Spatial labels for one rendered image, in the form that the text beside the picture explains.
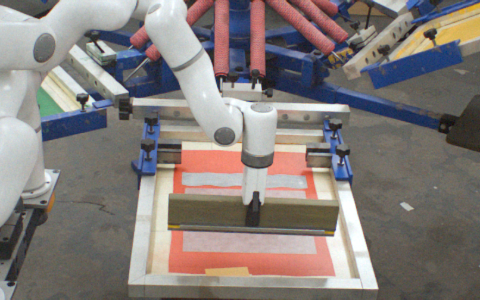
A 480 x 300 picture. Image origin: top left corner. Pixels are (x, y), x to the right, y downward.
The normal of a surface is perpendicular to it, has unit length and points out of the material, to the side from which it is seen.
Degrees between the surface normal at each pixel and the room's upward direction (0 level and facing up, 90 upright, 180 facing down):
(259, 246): 0
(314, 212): 90
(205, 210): 90
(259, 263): 0
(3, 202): 89
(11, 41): 83
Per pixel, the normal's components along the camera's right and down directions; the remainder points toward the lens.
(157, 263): 0.05, -0.87
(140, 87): 0.53, 0.44
